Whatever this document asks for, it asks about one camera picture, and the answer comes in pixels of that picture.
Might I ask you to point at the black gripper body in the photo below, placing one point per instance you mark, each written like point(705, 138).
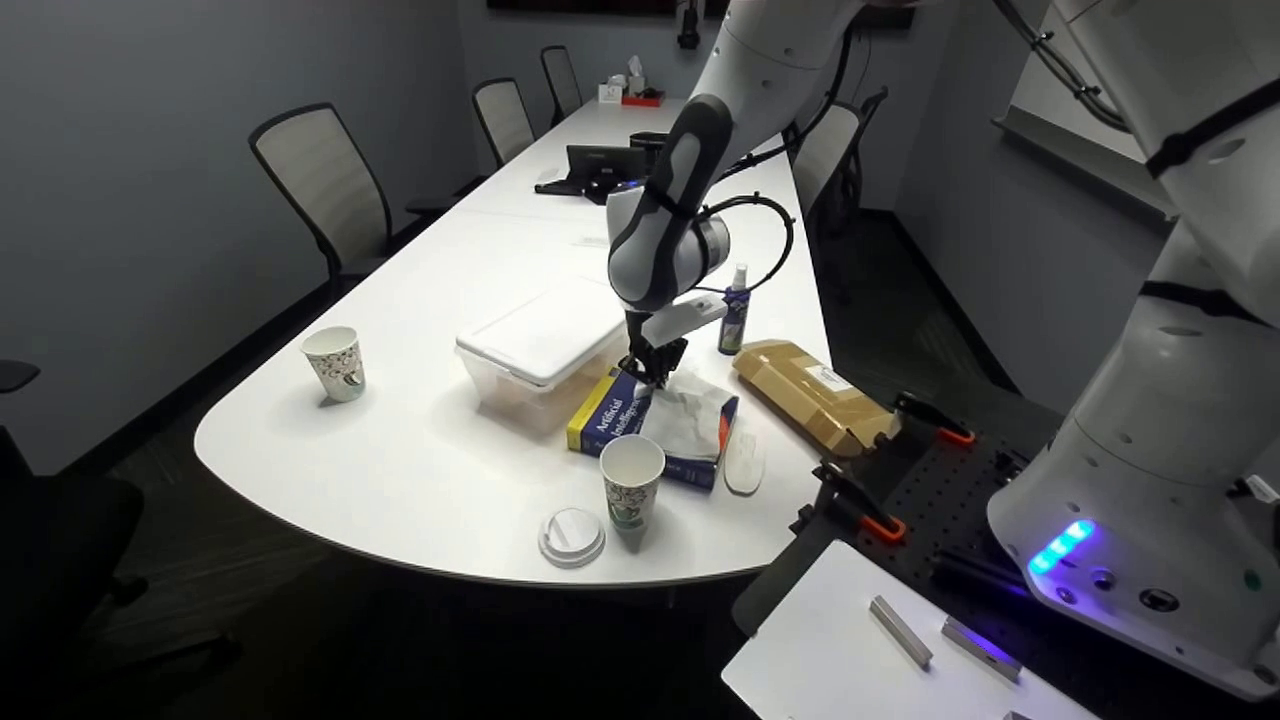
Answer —
point(657, 342)

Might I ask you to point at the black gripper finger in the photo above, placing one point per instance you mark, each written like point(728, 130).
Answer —
point(638, 373)

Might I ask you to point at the white tissue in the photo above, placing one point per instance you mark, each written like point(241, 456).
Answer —
point(685, 418)

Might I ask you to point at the white paper cup near book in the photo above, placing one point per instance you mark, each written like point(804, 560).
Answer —
point(633, 473)

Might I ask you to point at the blue spray bottle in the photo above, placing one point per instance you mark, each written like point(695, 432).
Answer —
point(734, 314)

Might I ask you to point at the clear plastic container with lid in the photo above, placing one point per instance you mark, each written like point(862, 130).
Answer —
point(539, 356)

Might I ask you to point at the white oval lid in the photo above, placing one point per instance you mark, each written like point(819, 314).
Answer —
point(740, 468)

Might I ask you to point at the white cup lid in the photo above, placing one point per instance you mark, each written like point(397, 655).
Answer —
point(571, 539)

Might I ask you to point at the brown cardboard package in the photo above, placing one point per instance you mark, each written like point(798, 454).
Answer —
point(819, 402)

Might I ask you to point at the black conference device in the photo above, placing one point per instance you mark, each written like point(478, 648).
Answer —
point(598, 169)

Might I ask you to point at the orange black clamp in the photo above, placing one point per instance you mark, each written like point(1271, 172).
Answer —
point(836, 494)
point(941, 421)

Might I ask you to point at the office chair middle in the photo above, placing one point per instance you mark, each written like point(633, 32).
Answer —
point(502, 116)

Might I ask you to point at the office chair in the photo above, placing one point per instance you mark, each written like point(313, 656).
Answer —
point(502, 116)
point(562, 78)
point(326, 179)

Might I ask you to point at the office chair right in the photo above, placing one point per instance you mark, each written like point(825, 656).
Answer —
point(562, 78)

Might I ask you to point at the white paper cup far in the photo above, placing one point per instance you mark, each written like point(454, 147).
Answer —
point(338, 362)

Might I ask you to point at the white clipboard paper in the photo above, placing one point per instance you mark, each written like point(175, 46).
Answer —
point(825, 656)

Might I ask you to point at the grey marker on paper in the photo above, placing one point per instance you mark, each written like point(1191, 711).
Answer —
point(903, 633)

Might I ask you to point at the office chair left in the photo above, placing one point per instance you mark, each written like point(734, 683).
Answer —
point(326, 179)

